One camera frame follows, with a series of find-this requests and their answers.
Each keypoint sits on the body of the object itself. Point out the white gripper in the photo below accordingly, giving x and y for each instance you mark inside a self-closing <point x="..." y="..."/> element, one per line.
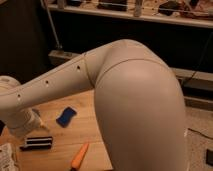
<point x="24" y="122"/>

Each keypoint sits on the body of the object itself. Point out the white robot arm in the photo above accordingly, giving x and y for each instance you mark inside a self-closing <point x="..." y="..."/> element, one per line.
<point x="138" y="101"/>

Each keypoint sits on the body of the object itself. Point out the black striped box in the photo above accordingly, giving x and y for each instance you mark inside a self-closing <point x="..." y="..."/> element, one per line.
<point x="37" y="143"/>

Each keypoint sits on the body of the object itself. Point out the blue sponge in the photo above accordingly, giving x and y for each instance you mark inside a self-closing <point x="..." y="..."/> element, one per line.
<point x="65" y="117"/>

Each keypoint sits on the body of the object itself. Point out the white printed packet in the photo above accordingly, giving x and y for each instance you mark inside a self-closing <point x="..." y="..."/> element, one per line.
<point x="6" y="158"/>

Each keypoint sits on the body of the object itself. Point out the orange carrot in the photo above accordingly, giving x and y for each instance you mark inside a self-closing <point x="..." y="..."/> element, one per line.
<point x="79" y="157"/>

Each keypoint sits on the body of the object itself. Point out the metal pole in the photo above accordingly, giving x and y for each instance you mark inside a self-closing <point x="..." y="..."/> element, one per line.
<point x="58" y="45"/>

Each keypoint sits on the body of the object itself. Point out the black floor box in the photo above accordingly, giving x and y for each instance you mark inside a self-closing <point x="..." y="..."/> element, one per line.
<point x="209" y="157"/>

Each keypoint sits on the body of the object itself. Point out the white wall shelf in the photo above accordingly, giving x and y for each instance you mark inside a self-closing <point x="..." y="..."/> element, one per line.
<point x="142" y="17"/>

